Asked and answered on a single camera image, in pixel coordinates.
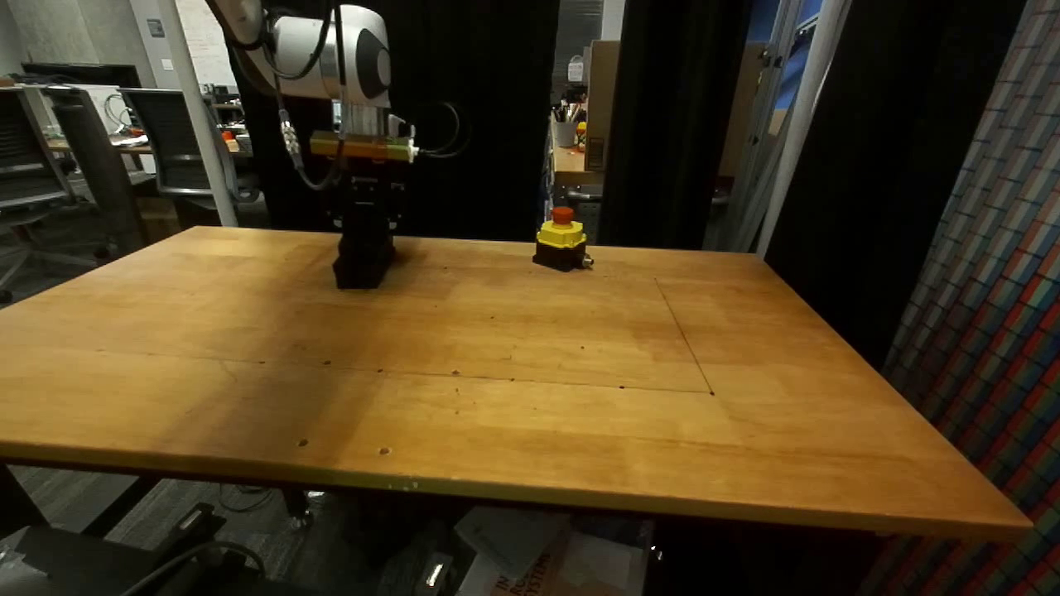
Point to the black office chair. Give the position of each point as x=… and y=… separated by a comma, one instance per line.
x=171, y=144

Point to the white frame post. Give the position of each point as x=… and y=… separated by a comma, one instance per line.
x=790, y=109

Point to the colourful patterned backdrop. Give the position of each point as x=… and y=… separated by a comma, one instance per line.
x=994, y=309

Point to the cardboard box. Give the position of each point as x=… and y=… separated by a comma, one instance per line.
x=600, y=102

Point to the white support post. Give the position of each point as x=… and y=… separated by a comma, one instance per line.
x=187, y=109

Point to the narrow black curtain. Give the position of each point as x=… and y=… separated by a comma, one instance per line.
x=675, y=120

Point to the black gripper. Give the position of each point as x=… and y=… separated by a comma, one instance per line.
x=370, y=188

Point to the yellow red emergency stop button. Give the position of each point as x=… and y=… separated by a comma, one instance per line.
x=560, y=236

